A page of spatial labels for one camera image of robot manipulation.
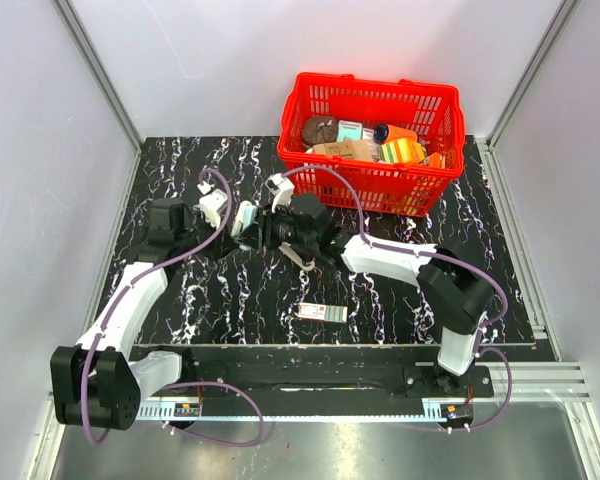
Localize staples box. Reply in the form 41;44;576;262
297;303;348;324

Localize orange bottle blue cap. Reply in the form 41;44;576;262
373;123;418;145

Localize brown round sponge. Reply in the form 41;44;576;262
301;116;338;148

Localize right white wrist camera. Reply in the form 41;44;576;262
265;173;295;211

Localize teal label box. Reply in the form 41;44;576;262
336;120;363;142

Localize red plastic basket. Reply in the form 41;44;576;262
277;72;465;217

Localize purple cable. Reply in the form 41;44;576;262
279;164;514;434
79;167;266;447

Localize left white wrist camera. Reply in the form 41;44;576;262
197;181;228;228

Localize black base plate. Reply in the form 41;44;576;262
157;345;494;421

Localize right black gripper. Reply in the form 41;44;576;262
236;201;317;253

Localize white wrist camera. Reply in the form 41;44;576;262
265;173;295;211
197;181;228;228

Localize small light blue stapler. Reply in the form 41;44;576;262
230;201;258;238

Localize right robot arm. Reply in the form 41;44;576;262
231;194;495;396

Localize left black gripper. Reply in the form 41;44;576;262
175;210;239;263

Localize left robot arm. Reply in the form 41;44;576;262
50;189;231;430

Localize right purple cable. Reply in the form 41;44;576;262
279;164;514;434

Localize yellow green striped box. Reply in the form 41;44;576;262
380;138;427;165

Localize cardboard box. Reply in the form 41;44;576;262
306;140;379;162

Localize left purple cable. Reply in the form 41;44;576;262
79;167;266;447

